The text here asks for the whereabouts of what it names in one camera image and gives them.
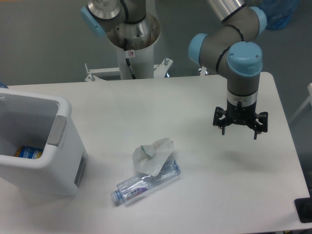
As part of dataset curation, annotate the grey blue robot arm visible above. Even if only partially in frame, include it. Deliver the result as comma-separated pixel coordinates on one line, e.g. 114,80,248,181
80,0,268,135

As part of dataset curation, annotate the blue snack packet in bin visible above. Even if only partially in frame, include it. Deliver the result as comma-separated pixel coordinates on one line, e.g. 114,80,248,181
15,146,43,159

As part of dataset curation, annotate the crushed clear plastic bottle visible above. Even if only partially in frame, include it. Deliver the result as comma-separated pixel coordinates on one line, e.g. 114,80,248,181
111,157,181,205

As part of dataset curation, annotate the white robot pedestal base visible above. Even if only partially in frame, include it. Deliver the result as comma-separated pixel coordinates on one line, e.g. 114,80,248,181
81,7,174,81

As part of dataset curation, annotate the white paper tissue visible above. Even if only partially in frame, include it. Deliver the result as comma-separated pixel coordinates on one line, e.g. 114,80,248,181
132,138,174,176

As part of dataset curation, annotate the white plastic trash can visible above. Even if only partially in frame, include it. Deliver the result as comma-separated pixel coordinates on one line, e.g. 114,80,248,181
0,88,88,196

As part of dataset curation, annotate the white furniture frame right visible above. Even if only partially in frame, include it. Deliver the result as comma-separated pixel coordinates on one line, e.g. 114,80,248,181
289,83,312,125

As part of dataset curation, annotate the blue plastic bag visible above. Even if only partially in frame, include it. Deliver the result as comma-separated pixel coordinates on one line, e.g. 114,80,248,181
258,0,300,30

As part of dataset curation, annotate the black device at table edge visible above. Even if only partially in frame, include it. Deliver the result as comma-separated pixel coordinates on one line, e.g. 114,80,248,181
294,197,312,223

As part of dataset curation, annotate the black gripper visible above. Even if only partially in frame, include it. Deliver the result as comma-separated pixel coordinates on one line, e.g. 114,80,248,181
213,100,268,140

